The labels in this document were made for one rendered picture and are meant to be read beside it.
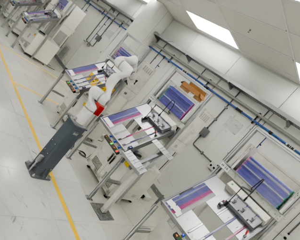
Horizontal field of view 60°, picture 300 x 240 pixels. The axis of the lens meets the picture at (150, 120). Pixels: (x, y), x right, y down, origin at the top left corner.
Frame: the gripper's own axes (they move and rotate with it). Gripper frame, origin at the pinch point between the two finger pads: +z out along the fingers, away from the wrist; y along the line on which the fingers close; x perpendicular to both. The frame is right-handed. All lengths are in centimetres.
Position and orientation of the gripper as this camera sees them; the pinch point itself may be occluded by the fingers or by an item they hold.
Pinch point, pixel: (130, 83)
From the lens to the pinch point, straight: 334.5
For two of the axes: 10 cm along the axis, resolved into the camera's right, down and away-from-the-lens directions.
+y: -9.8, 0.7, -1.9
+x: 1.3, 9.3, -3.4
